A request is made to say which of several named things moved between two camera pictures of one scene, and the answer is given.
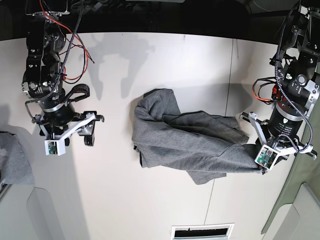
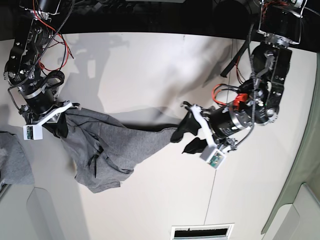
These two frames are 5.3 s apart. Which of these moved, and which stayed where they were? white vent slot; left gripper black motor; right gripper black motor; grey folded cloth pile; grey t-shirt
Moved: right gripper black motor; grey t-shirt; left gripper black motor
Stayed: grey folded cloth pile; white vent slot
